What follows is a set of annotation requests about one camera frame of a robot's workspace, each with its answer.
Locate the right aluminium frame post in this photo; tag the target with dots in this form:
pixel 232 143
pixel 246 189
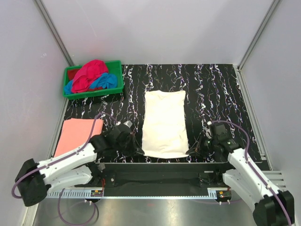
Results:
pixel 273 7

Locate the green plastic bin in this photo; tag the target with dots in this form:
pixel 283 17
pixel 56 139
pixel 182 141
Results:
pixel 115 68

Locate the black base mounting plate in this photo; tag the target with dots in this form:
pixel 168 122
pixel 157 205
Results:
pixel 159 179

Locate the cream white t shirt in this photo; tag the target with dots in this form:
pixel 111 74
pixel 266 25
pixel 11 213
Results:
pixel 164 129

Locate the aluminium frame post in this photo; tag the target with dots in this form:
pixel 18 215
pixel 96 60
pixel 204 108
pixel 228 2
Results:
pixel 51 26
pixel 273 7

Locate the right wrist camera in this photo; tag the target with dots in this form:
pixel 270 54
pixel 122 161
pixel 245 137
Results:
pixel 216 131

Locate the blue t shirt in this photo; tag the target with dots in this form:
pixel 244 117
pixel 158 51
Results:
pixel 105 81

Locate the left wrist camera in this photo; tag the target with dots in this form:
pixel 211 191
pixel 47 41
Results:
pixel 122 131

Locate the folded pink t shirt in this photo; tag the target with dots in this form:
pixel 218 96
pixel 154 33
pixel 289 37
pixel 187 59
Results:
pixel 75 132

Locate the dark red t shirt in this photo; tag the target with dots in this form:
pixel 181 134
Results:
pixel 71 73

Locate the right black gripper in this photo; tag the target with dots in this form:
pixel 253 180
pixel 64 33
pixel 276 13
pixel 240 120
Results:
pixel 197 149

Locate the grey slotted cable duct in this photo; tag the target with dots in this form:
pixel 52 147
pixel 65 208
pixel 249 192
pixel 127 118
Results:
pixel 92 194

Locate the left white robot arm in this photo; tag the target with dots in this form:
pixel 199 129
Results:
pixel 77 167

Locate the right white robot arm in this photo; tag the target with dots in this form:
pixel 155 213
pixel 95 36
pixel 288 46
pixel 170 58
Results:
pixel 269 205

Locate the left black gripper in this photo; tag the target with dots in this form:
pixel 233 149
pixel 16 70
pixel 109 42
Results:
pixel 135 149

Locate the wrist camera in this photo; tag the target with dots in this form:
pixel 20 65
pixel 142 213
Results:
pixel 122 131
pixel 216 131

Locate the magenta pink t shirt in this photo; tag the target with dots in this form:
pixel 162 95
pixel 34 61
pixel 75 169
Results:
pixel 87 74

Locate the left aluminium frame post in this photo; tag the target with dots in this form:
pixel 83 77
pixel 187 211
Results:
pixel 51 26

